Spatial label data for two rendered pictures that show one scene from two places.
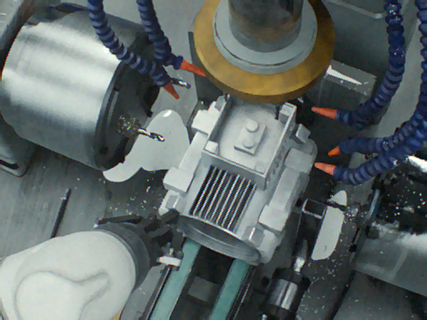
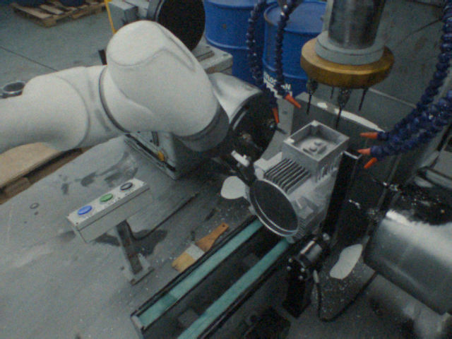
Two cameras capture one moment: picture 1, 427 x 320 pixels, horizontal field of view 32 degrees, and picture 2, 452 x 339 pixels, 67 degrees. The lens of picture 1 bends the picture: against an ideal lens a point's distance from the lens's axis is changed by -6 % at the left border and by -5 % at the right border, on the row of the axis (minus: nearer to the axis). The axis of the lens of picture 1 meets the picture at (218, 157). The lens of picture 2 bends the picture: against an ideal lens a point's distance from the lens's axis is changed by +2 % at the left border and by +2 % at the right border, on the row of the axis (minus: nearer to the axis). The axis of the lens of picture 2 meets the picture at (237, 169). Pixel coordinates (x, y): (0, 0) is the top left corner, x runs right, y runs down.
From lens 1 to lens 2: 0.58 m
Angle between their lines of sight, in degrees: 27
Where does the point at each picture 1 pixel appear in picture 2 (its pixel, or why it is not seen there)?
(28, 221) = (167, 200)
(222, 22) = (323, 36)
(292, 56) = (363, 52)
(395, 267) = (405, 253)
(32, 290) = (129, 29)
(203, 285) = (253, 259)
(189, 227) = (258, 209)
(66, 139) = not seen: hidden behind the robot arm
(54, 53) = (219, 83)
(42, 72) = not seen: hidden behind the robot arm
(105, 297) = (183, 68)
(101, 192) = (215, 200)
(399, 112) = not seen: hidden behind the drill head
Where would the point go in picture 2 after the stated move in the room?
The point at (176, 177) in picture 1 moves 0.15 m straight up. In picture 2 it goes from (262, 163) to (265, 111)
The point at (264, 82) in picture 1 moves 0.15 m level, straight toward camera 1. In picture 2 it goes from (340, 66) to (318, 106)
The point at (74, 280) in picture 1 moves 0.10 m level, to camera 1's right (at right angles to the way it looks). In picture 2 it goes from (165, 32) to (246, 42)
